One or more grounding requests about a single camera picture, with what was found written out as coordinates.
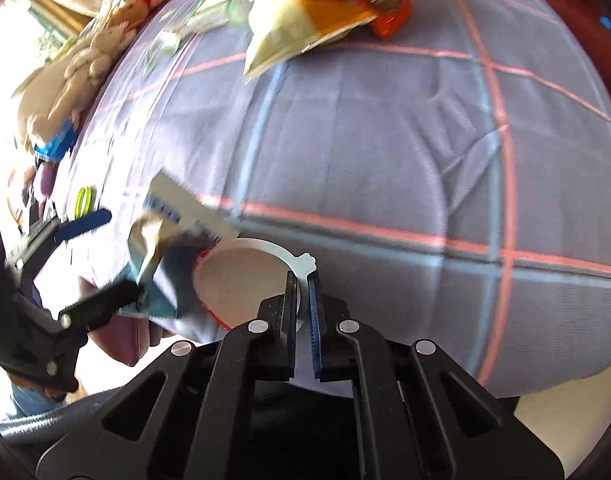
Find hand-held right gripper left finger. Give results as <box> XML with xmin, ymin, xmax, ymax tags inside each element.
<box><xmin>36</xmin><ymin>270</ymin><xmax>300</xmax><ymax>480</ymax></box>

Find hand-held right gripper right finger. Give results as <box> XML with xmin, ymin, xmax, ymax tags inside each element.
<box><xmin>307</xmin><ymin>271</ymin><xmax>566</xmax><ymax>480</ymax></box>

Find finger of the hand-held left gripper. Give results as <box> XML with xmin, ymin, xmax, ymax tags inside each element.
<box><xmin>56</xmin><ymin>280</ymin><xmax>146</xmax><ymax>333</ymax></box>
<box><xmin>16</xmin><ymin>208</ymin><xmax>112</xmax><ymax>266</ymax></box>

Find white round lid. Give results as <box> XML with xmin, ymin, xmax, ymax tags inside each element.
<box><xmin>193</xmin><ymin>237</ymin><xmax>319</xmax><ymax>333</ymax></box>

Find blue white snack wrapper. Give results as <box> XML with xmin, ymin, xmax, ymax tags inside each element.
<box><xmin>118</xmin><ymin>170</ymin><xmax>241</xmax><ymax>321</ymax></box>

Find green clear snack wrapper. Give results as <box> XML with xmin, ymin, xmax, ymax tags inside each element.
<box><xmin>180</xmin><ymin>0</ymin><xmax>246</xmax><ymax>31</ymax></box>

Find dark red cushion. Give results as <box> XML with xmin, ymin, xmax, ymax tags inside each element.
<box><xmin>88</xmin><ymin>317</ymin><xmax>151</xmax><ymax>368</ymax></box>

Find beige teddy bear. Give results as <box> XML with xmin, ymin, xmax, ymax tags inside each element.
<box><xmin>13</xmin><ymin>55</ymin><xmax>86</xmax><ymax>147</ymax></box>
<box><xmin>60</xmin><ymin>5</ymin><xmax>142</xmax><ymax>116</ymax></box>

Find plaid grey cloth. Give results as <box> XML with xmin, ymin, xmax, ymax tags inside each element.
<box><xmin>50</xmin><ymin>0</ymin><xmax>611</xmax><ymax>396</ymax></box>

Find yellow white wrapper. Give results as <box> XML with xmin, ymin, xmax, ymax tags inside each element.
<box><xmin>243</xmin><ymin>0</ymin><xmax>379</xmax><ymax>81</ymax></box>

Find orange snack packet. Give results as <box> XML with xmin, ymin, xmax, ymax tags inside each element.
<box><xmin>290</xmin><ymin>0</ymin><xmax>413</xmax><ymax>41</ymax></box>

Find dark red leather sofa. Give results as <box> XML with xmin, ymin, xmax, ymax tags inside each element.
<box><xmin>500</xmin><ymin>0</ymin><xmax>611</xmax><ymax>131</ymax></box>

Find green plastic ring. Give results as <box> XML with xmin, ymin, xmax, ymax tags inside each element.
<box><xmin>73</xmin><ymin>185</ymin><xmax>95</xmax><ymax>218</ymax></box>

